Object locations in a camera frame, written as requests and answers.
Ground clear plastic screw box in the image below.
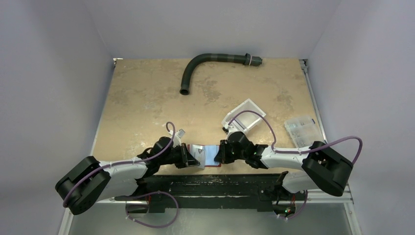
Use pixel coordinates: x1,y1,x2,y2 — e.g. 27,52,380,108
284,116,323,148

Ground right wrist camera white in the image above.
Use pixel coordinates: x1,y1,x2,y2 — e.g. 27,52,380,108
222,125,239,139

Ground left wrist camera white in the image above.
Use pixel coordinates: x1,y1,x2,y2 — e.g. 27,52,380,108
173,129,185,146

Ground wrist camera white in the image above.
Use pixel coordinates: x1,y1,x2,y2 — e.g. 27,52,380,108
222,125,239,139
173,129,185,146

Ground black front table rail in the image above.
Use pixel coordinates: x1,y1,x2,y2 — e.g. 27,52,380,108
115,173,308,213

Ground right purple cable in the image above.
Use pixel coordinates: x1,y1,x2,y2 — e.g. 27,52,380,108
227,110,363,166

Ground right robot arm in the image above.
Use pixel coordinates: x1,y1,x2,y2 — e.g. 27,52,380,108
214,132,353,199

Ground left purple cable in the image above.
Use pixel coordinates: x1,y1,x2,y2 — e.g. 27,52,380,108
62,121,177,208

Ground white plastic card box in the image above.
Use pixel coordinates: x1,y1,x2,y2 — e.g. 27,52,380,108
221,98,266,134

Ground aluminium frame rail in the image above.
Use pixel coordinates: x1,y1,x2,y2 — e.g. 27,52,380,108
299,59,354,203

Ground black curved hose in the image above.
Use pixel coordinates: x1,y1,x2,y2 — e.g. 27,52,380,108
179,53,263,96

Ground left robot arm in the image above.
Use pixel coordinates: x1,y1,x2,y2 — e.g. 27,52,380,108
55,137,200,215

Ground red card holder wallet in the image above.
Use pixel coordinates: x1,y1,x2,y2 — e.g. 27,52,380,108
187,145,221,168

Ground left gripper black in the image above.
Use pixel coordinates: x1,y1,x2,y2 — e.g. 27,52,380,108
159,142,199,168

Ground purple cable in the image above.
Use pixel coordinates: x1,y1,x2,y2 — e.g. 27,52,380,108
62,121,177,208
227,110,363,166

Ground white VIP card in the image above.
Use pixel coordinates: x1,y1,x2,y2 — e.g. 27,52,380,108
189,144,206,169

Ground purple cable loop below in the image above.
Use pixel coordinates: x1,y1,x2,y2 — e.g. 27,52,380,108
125,192,179,228

